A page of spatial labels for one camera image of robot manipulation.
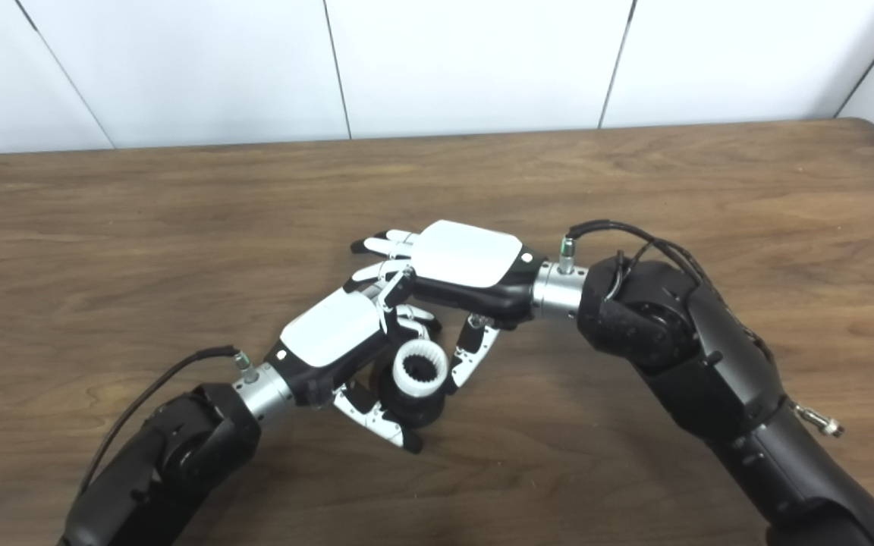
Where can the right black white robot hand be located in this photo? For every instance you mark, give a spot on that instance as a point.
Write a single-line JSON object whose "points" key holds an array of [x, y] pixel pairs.
{"points": [[467, 254]]}

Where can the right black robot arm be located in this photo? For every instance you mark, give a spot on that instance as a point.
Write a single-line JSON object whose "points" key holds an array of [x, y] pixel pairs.
{"points": [[710, 379]]}

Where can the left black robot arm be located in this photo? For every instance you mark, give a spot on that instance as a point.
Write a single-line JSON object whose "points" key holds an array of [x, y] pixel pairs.
{"points": [[171, 462]]}

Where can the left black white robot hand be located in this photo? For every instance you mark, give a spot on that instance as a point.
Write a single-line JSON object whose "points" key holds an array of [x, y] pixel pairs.
{"points": [[327, 334]]}

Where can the round black plastic part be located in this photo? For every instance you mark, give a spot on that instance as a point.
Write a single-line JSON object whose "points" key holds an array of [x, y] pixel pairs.
{"points": [[414, 409]]}

